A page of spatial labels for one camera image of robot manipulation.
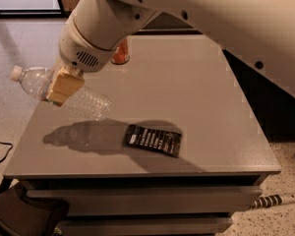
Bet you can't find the black and white striped handle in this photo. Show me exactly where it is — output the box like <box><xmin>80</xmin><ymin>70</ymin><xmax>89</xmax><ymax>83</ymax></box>
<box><xmin>250</xmin><ymin>194</ymin><xmax>295</xmax><ymax>209</ymax></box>

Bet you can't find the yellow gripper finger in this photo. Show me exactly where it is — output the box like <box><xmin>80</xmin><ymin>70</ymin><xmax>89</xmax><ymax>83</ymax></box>
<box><xmin>46</xmin><ymin>66</ymin><xmax>85</xmax><ymax>105</ymax></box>

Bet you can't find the black snack packet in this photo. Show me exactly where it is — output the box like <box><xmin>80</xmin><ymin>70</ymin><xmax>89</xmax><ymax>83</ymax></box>
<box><xmin>125</xmin><ymin>124</ymin><xmax>182</xmax><ymax>158</ymax></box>

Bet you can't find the grey drawer cabinet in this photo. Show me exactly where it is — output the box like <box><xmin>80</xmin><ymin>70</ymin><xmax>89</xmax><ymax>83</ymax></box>
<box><xmin>5</xmin><ymin>35</ymin><xmax>280</xmax><ymax>236</ymax></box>

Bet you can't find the clear plastic water bottle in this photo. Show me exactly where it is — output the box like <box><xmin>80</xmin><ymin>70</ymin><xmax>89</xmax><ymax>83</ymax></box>
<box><xmin>10</xmin><ymin>66</ymin><xmax>111</xmax><ymax>121</ymax></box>

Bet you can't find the black bag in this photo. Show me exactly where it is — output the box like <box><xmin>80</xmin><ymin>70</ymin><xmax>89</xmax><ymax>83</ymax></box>
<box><xmin>0</xmin><ymin>183</ymin><xmax>69</xmax><ymax>236</ymax></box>

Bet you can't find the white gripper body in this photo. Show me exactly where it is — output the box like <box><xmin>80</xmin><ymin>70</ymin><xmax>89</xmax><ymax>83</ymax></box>
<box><xmin>59</xmin><ymin>18</ymin><xmax>115</xmax><ymax>73</ymax></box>

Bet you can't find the red Coca-Cola can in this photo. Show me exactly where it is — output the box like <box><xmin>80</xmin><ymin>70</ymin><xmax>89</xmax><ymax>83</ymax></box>
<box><xmin>111</xmin><ymin>39</ymin><xmax>130</xmax><ymax>65</ymax></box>

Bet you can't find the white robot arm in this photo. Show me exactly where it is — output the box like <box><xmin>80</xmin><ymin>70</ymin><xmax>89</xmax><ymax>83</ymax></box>
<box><xmin>59</xmin><ymin>0</ymin><xmax>295</xmax><ymax>98</ymax></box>

